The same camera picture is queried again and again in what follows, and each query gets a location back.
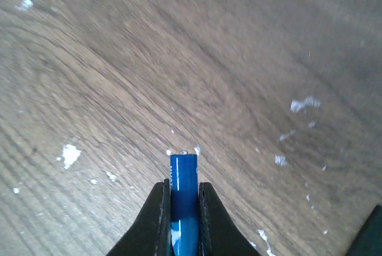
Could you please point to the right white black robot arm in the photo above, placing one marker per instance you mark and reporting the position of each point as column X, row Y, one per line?
column 368, row 239

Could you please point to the blue battery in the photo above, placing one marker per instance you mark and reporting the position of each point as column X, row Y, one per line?
column 184, row 203

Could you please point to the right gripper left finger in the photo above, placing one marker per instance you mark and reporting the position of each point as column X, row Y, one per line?
column 150, row 233

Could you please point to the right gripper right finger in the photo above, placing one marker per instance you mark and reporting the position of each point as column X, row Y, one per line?
column 218, row 234

